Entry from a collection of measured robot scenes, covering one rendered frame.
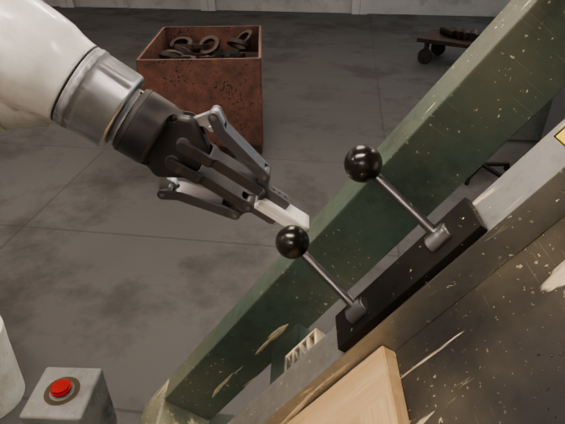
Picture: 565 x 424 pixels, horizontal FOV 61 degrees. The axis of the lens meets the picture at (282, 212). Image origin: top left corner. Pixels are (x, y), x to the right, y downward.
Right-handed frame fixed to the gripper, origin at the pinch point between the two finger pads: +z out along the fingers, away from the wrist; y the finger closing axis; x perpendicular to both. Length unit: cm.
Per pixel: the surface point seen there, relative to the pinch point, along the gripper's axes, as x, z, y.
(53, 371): -16, -10, 69
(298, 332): -9.2, 19.2, 23.1
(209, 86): -302, -6, 104
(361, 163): 6.5, 0.7, -12.5
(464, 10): -952, 339, -76
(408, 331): 12.5, 14.5, -2.7
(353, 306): 10.2, 9.5, -0.3
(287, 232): 5.5, 0.1, -1.2
